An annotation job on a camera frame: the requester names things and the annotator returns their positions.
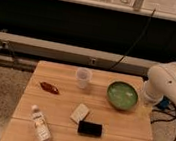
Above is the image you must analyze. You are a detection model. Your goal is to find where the black rectangular box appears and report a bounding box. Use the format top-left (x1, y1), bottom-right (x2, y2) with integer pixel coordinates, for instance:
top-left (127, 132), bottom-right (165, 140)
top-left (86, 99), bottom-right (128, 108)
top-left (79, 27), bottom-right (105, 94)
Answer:
top-left (77, 121), bottom-right (102, 137)

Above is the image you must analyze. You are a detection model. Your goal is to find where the clear plastic cup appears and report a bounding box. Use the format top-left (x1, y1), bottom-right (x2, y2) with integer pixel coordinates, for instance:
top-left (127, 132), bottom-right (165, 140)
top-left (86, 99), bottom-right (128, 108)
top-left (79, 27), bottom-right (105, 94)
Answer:
top-left (75, 67), bottom-right (92, 89)

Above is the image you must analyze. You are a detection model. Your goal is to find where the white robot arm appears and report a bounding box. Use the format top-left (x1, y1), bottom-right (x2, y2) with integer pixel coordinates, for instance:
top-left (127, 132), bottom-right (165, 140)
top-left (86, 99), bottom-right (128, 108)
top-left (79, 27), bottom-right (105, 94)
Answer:
top-left (141, 61), bottom-right (176, 106)

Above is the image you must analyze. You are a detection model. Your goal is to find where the blue connector plug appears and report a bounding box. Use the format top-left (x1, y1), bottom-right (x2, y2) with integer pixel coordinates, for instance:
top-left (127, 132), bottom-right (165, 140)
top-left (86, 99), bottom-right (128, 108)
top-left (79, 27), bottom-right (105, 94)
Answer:
top-left (157, 97), bottom-right (170, 110)

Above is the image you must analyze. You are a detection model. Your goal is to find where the clear plastic bottle white label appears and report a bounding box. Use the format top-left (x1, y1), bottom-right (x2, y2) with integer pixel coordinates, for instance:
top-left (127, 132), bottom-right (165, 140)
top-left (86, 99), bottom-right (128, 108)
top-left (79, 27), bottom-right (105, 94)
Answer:
top-left (31, 105), bottom-right (52, 141)

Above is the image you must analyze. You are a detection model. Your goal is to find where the grey metal wall rail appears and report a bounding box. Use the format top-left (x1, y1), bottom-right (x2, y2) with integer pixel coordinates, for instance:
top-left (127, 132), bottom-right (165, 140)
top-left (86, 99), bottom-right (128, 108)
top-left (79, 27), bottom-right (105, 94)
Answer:
top-left (0, 32), bottom-right (158, 76)

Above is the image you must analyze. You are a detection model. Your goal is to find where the beige rectangular block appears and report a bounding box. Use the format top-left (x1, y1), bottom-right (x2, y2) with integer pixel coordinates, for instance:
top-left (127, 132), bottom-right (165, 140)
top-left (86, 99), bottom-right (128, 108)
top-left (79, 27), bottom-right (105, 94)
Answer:
top-left (70, 103), bottom-right (90, 123)

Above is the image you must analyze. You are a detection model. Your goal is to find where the black floor cable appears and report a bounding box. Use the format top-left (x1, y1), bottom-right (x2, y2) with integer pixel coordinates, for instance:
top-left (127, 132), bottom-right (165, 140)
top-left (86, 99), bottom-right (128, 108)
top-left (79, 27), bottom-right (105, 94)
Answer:
top-left (146, 97), bottom-right (176, 141)

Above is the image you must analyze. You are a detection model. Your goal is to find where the black hanging cable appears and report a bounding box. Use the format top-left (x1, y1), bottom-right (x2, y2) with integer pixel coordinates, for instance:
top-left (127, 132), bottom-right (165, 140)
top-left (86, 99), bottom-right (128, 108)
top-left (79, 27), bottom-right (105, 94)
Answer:
top-left (108, 1), bottom-right (158, 77)

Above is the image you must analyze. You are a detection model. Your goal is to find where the green ceramic bowl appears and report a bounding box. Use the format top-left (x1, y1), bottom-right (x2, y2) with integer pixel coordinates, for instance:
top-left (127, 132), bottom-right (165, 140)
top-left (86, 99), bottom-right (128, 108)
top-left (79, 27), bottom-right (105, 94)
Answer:
top-left (106, 81), bottom-right (139, 111)

